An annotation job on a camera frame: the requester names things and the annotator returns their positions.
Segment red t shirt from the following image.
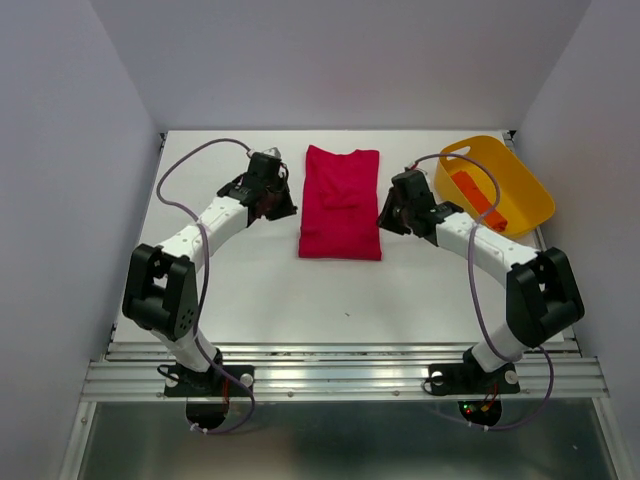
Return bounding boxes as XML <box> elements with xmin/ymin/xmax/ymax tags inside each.
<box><xmin>298</xmin><ymin>145</ymin><xmax>382</xmax><ymax>261</ymax></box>

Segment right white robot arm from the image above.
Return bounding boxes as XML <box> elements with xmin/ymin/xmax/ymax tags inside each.
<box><xmin>378</xmin><ymin>170</ymin><xmax>584</xmax><ymax>396</ymax></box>

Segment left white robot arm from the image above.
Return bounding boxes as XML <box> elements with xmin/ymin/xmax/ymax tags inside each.
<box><xmin>122</xmin><ymin>150</ymin><xmax>297</xmax><ymax>395</ymax></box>

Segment orange rolled t shirt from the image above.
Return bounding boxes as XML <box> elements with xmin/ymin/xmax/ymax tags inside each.
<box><xmin>452</xmin><ymin>171</ymin><xmax>508</xmax><ymax>232</ymax></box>

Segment yellow plastic basket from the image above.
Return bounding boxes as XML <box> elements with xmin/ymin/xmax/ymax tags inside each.
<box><xmin>434</xmin><ymin>135</ymin><xmax>555</xmax><ymax>239</ymax></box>

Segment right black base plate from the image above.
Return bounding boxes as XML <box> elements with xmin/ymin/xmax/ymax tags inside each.
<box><xmin>422</xmin><ymin>363</ymin><xmax>520</xmax><ymax>397</ymax></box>

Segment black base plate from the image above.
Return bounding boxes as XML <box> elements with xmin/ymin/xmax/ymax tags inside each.
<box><xmin>156</xmin><ymin>363</ymin><xmax>255</xmax><ymax>398</ymax></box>
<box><xmin>422</xmin><ymin>363</ymin><xmax>520</xmax><ymax>397</ymax></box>

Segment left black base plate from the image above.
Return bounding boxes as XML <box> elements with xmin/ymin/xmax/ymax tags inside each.
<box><xmin>156</xmin><ymin>363</ymin><xmax>255</xmax><ymax>398</ymax></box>

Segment aluminium rail frame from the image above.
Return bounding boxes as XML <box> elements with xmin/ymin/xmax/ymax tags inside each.
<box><xmin>58</xmin><ymin>128</ymin><xmax>626</xmax><ymax>480</ymax></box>

